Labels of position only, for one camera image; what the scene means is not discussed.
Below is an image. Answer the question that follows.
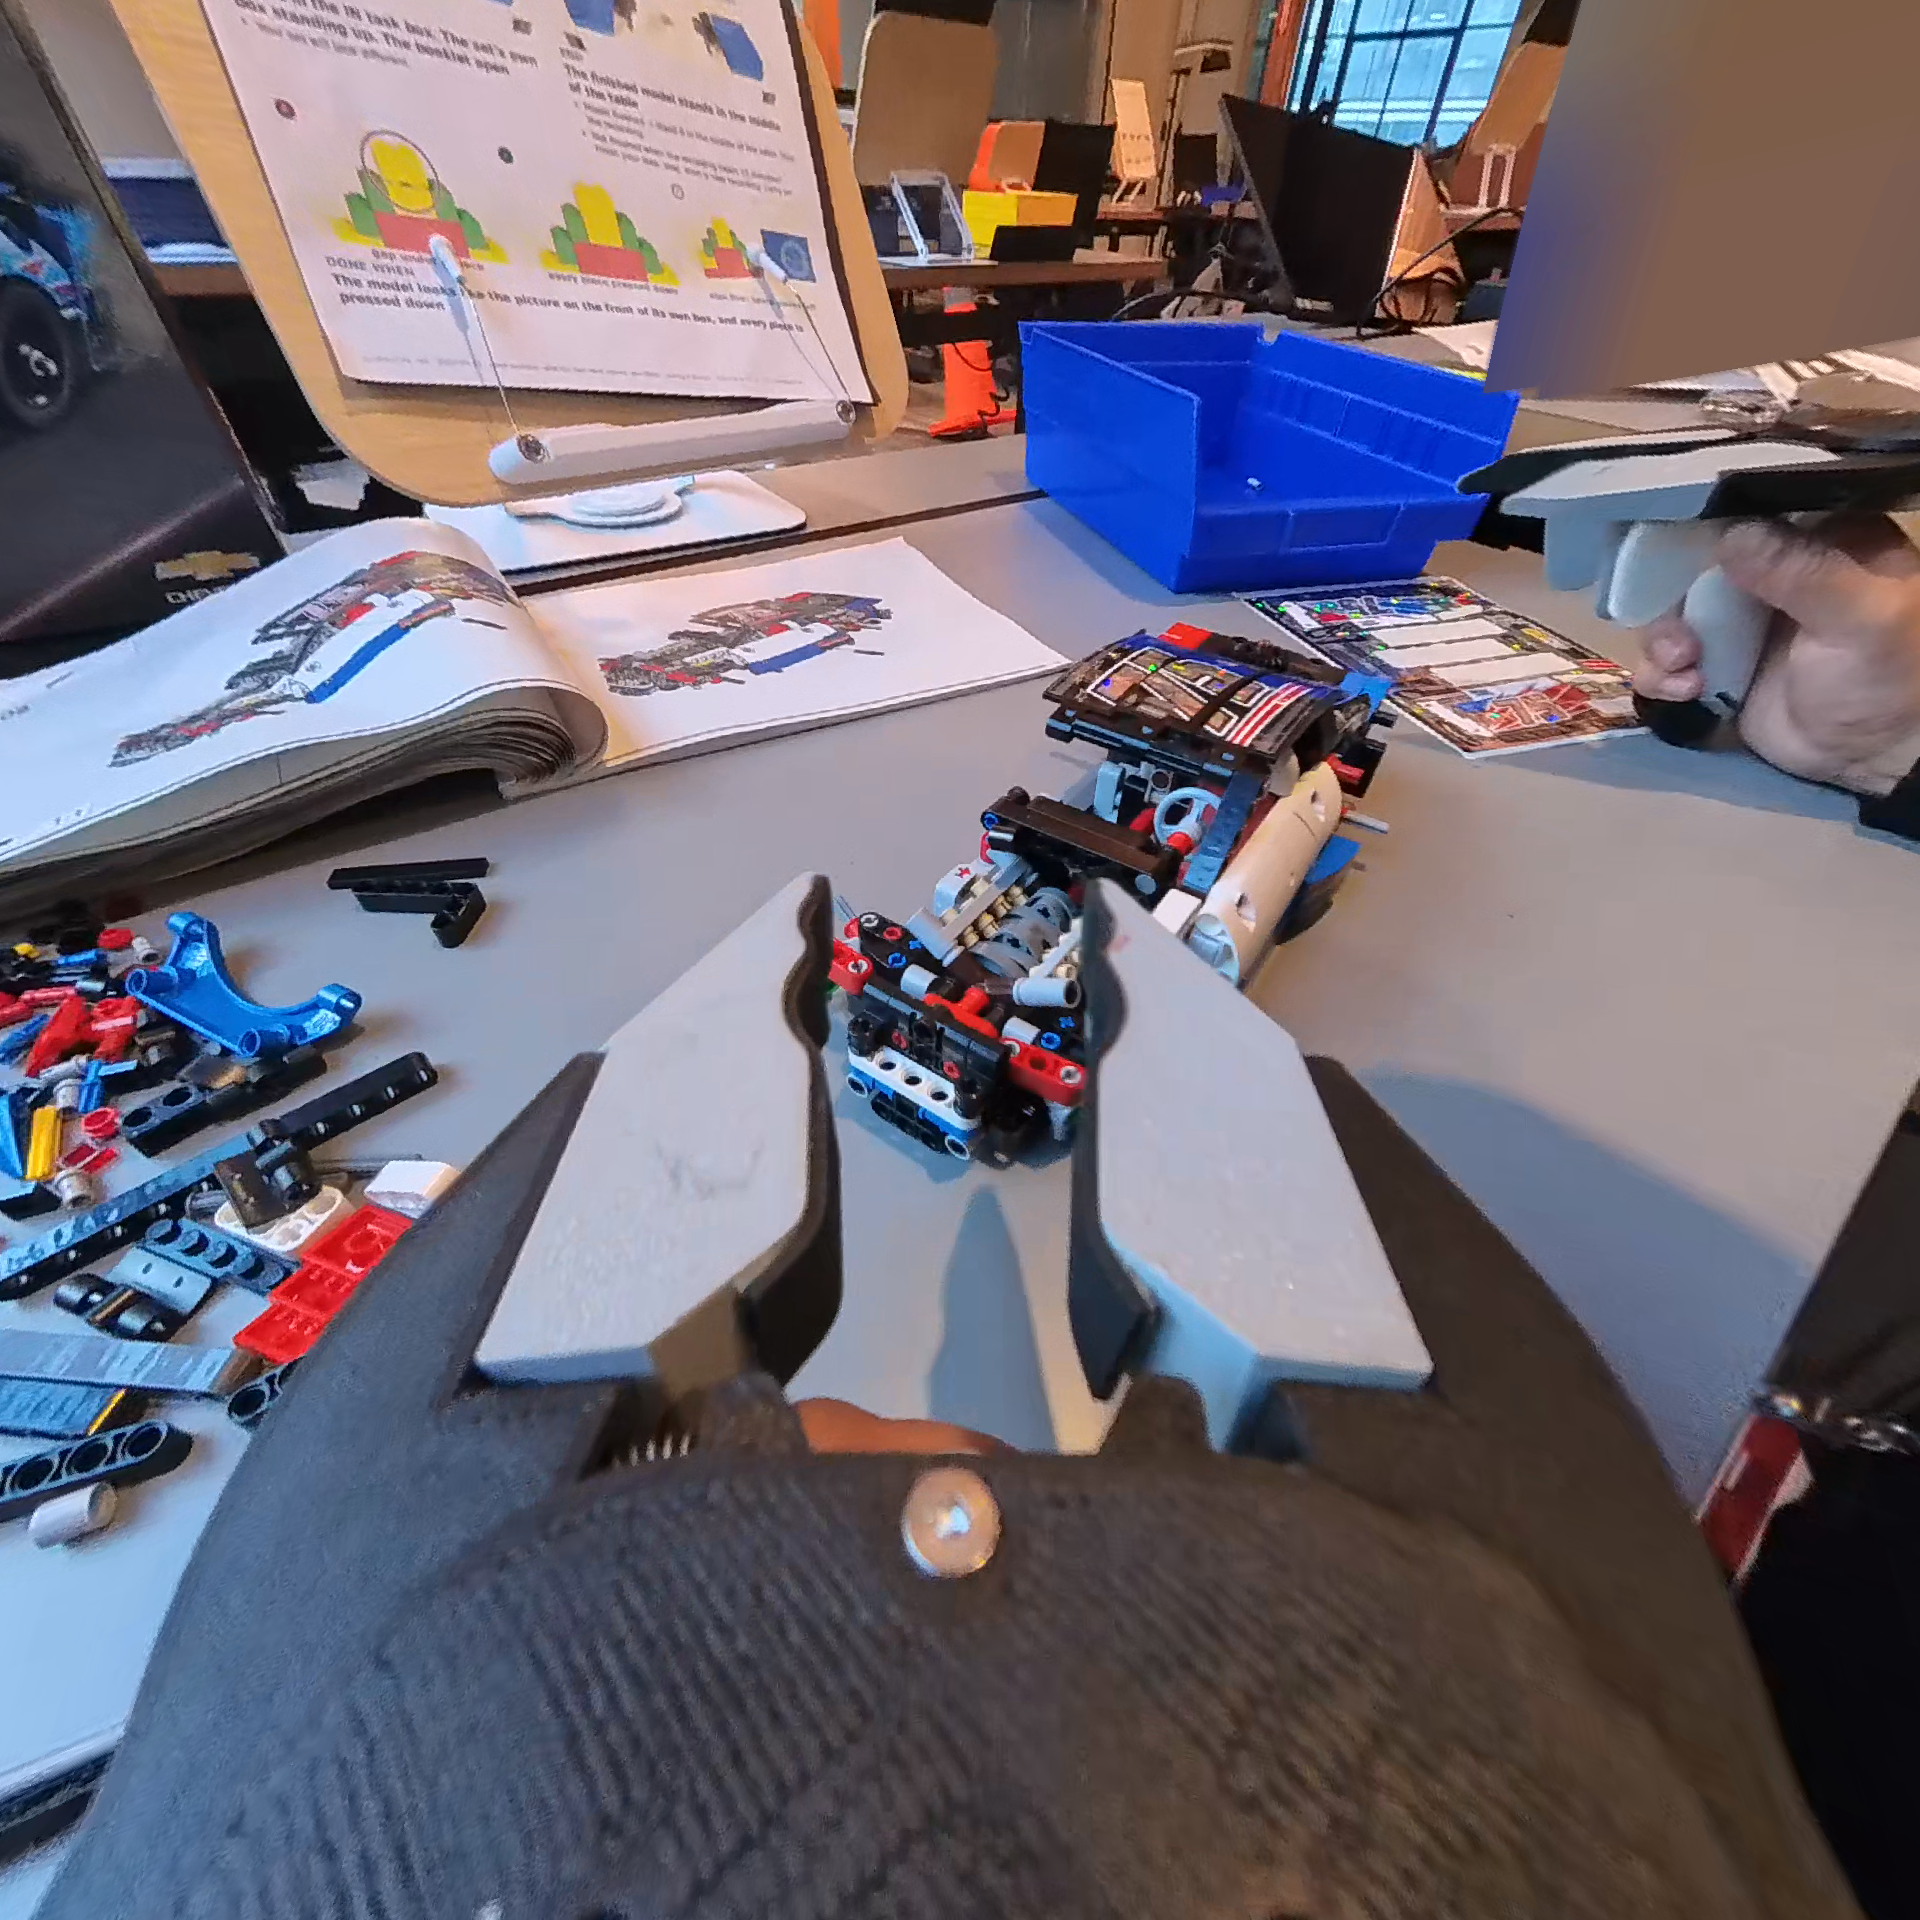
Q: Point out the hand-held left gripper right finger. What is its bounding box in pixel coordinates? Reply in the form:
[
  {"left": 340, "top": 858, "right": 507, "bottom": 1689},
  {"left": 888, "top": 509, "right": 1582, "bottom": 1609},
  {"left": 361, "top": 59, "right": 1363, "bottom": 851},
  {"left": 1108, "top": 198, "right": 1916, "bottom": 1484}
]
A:
[{"left": 1063, "top": 874, "right": 1440, "bottom": 1454}]

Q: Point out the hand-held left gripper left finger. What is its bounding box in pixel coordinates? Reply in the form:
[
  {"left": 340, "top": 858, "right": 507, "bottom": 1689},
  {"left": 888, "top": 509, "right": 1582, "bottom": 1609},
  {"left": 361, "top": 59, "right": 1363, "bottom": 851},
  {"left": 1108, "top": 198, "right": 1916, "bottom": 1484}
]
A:
[{"left": 473, "top": 874, "right": 845, "bottom": 1393}]

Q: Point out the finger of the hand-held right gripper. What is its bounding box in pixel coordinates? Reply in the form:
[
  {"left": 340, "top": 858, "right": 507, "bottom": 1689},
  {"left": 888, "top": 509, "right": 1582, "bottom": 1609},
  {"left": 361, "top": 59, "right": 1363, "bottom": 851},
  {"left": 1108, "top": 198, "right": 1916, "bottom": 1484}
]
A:
[
  {"left": 1474, "top": 448, "right": 1920, "bottom": 590},
  {"left": 1456, "top": 425, "right": 1826, "bottom": 519}
]

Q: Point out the holographic sticker sheet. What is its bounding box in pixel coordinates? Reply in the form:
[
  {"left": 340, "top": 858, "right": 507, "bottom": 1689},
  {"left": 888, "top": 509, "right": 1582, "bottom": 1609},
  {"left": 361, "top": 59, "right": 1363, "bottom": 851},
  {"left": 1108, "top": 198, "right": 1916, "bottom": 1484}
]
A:
[{"left": 1239, "top": 579, "right": 1655, "bottom": 761}]

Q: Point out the pile of toy bricks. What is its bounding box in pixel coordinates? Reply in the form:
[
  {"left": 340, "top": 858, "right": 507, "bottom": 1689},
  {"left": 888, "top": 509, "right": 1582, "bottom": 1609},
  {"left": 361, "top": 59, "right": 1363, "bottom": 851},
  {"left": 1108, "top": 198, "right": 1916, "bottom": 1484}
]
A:
[{"left": 0, "top": 894, "right": 460, "bottom": 1555}]

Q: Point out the toy brick car model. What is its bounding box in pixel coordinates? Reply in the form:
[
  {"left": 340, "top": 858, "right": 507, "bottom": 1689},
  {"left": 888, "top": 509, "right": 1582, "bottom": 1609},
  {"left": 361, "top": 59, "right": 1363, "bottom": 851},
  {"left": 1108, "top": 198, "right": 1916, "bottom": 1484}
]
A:
[{"left": 829, "top": 623, "right": 1396, "bottom": 1173}]

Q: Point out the grey desk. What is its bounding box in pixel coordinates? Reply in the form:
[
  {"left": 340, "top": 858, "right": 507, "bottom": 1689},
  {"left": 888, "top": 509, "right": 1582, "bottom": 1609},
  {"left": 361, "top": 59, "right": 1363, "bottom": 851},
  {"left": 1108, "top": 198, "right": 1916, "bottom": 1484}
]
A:
[{"left": 0, "top": 425, "right": 1920, "bottom": 1801}]

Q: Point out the person's right hand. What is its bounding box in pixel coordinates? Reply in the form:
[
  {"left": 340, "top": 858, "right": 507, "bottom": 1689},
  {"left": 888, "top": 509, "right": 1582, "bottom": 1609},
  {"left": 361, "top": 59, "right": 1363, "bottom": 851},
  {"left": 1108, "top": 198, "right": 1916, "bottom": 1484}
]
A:
[{"left": 1631, "top": 509, "right": 1920, "bottom": 801}]

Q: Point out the blue storage bin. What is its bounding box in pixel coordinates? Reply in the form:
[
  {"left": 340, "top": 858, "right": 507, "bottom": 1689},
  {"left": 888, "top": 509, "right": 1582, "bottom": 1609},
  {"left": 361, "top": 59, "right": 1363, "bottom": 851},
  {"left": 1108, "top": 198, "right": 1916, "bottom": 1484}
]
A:
[{"left": 1023, "top": 320, "right": 1523, "bottom": 594}]

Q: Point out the black angled brick beam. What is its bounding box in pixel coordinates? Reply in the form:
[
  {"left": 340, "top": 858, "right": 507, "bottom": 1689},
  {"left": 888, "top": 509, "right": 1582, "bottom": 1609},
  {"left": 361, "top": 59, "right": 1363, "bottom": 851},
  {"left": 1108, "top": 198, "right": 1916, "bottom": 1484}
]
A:
[{"left": 353, "top": 879, "right": 491, "bottom": 946}]

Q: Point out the black monitor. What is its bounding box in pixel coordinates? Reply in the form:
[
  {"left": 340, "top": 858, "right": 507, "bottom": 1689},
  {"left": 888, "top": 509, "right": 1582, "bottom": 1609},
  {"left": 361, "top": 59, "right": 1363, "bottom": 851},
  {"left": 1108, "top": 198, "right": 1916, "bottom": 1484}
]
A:
[{"left": 1219, "top": 91, "right": 1462, "bottom": 326}]

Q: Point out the large window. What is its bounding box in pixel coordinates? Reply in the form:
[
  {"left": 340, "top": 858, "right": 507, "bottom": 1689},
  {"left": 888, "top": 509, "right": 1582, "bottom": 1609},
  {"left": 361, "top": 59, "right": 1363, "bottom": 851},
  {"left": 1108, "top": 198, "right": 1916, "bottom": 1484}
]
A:
[{"left": 1292, "top": 0, "right": 1526, "bottom": 141}]

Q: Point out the blue wishbone brick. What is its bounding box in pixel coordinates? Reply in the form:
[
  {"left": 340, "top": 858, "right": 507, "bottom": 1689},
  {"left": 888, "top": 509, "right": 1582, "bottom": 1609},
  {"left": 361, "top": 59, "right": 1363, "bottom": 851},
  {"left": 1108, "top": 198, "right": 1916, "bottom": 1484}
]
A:
[{"left": 126, "top": 912, "right": 368, "bottom": 1059}]

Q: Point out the open instruction booklet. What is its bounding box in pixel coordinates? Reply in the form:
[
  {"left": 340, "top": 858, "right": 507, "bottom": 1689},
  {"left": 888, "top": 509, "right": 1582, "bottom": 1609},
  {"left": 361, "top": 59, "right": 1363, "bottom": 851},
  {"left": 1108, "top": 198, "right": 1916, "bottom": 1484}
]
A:
[{"left": 0, "top": 519, "right": 1073, "bottom": 889}]

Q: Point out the orange plastic object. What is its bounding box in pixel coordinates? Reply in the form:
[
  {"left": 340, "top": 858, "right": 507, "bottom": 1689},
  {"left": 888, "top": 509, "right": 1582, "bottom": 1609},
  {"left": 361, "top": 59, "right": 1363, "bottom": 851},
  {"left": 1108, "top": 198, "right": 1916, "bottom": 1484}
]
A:
[{"left": 931, "top": 339, "right": 1005, "bottom": 439}]

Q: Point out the yellow storage bin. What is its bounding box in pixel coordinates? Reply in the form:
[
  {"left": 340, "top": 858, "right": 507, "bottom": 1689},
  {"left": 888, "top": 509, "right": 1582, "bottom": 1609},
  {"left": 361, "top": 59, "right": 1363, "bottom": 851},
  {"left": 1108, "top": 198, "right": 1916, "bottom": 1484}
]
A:
[{"left": 956, "top": 186, "right": 1078, "bottom": 258}]

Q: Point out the clear acrylic sign holder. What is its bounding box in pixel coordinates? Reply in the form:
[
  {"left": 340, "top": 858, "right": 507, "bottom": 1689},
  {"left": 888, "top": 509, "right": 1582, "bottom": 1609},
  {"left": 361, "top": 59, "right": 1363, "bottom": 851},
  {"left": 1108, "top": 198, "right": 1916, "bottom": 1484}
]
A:
[{"left": 885, "top": 174, "right": 978, "bottom": 258}]

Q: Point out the wooden document stand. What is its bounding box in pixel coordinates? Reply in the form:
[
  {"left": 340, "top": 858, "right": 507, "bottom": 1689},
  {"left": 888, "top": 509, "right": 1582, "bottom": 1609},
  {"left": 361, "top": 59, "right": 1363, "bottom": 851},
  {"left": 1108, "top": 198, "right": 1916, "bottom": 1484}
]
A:
[{"left": 110, "top": 0, "right": 911, "bottom": 571}]

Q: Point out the toy car set box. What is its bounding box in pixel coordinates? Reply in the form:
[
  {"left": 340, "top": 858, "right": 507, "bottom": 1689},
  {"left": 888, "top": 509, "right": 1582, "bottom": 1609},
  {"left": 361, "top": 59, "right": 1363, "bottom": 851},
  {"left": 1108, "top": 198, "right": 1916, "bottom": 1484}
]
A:
[{"left": 0, "top": 13, "right": 290, "bottom": 644}]

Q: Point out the printed instruction sheet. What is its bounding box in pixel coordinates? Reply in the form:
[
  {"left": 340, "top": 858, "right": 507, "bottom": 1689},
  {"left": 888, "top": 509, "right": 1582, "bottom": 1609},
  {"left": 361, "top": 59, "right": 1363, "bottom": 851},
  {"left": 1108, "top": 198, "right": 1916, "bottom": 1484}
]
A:
[{"left": 201, "top": 0, "right": 873, "bottom": 402}]

